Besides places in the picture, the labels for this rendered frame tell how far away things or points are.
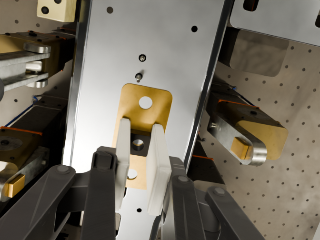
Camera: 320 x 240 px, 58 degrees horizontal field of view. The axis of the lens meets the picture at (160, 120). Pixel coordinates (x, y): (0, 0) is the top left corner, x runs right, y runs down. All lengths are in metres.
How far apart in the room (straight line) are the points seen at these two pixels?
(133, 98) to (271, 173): 0.79
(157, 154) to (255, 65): 0.38
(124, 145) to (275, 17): 0.38
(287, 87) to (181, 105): 0.45
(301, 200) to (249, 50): 0.66
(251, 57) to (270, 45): 0.04
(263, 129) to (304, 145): 0.49
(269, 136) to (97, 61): 0.30
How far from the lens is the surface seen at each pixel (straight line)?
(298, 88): 0.89
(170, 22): 0.46
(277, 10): 0.51
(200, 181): 0.56
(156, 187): 0.16
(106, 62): 0.47
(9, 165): 0.48
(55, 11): 0.41
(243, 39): 0.51
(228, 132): 0.46
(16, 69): 0.39
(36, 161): 0.52
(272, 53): 0.53
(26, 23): 0.81
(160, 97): 0.21
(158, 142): 0.18
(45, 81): 0.43
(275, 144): 0.50
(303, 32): 0.53
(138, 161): 0.23
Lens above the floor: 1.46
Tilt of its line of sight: 71 degrees down
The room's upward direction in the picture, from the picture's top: 169 degrees clockwise
